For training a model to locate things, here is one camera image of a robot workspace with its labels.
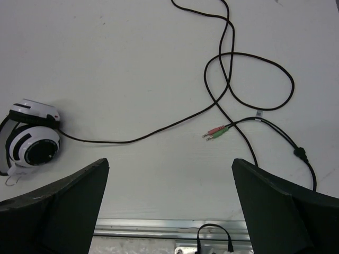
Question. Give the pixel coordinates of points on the white black headphones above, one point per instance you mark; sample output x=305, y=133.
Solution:
x=29, y=138

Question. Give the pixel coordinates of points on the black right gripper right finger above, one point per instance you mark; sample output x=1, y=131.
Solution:
x=283, y=217

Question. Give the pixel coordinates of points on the metal table edge rail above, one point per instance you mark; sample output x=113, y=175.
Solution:
x=165, y=229

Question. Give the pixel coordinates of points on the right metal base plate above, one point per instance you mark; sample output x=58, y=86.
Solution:
x=208, y=246

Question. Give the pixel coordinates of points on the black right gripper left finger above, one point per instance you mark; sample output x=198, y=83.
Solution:
x=57, y=218

